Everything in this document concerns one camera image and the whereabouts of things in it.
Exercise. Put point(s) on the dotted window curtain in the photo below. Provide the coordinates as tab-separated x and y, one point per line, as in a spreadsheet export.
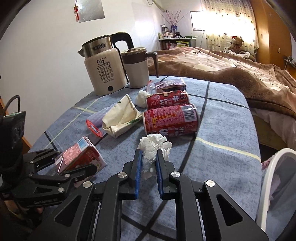
225	20

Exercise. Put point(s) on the small white tissue ball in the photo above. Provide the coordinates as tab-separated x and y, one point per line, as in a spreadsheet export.
140	100

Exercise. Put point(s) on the silver wall poster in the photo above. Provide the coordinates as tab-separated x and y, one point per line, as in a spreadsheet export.
88	10

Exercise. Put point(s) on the crushed cream paper cup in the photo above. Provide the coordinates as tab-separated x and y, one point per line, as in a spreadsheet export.
121	117

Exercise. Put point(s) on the cream electric kettle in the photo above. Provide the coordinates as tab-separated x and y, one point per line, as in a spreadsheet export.
104	64

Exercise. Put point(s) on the red milk carton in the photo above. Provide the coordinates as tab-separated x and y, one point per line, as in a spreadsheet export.
79	155

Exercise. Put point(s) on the purple milk carton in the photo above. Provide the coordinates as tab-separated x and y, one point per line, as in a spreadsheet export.
170	85

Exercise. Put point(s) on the far red cartoon can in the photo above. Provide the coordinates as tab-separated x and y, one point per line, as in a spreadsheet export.
166	99

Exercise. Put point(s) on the blue plaid tablecloth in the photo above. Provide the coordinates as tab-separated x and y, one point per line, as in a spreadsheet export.
224	149

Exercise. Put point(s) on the vase with dried branches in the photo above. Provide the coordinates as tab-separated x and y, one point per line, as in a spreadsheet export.
173	18

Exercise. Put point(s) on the white round trash bin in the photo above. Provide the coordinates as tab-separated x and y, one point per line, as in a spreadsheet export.
276	211

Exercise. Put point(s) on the cluttered green desk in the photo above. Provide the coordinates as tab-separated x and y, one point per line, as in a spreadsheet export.
169	41

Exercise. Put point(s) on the red foil cup lid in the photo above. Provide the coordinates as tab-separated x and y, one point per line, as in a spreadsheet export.
94	129

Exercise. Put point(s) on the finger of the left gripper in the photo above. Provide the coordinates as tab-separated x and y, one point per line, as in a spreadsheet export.
38	160
69	173

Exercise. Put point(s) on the white tissue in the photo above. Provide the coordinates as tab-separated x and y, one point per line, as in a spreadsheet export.
153	150

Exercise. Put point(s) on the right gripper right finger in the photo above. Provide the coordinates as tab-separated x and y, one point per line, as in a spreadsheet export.
204	211

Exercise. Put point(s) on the brown teddy bear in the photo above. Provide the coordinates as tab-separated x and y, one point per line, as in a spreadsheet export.
236	47

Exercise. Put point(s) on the orange wooden wardrobe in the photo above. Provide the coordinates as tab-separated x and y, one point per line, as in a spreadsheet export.
274	41

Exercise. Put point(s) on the brown blanket on bed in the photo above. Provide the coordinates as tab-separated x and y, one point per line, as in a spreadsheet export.
265	86

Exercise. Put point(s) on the white brown lidded mug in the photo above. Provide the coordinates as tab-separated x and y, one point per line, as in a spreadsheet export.
136	65

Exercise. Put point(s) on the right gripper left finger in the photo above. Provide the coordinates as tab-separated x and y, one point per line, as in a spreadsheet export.
93	211

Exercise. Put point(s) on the near red drink can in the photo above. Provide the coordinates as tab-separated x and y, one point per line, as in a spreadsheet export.
171	121

